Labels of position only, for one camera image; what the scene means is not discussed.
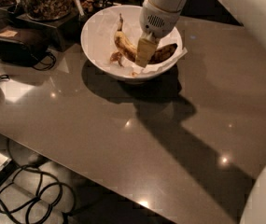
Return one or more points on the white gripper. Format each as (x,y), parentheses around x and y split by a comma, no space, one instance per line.
(157,21)

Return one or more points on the spotted ripe banana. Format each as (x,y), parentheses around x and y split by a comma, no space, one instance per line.
(128,49)

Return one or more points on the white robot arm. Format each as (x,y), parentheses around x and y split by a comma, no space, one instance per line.
(208,117)

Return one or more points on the white ceramic bowl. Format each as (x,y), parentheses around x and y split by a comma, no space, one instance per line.
(98,52)

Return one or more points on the small banana peel piece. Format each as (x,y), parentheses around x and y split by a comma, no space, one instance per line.
(116,57)

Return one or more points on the white paper liner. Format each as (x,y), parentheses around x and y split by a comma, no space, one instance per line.
(104,31)

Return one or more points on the dark metal stand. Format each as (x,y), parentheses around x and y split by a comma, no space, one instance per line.
(62,33)

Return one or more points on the glass jar of nuts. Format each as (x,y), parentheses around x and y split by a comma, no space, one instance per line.
(46,10)

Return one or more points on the black box device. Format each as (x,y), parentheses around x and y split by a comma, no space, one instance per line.
(23,46)

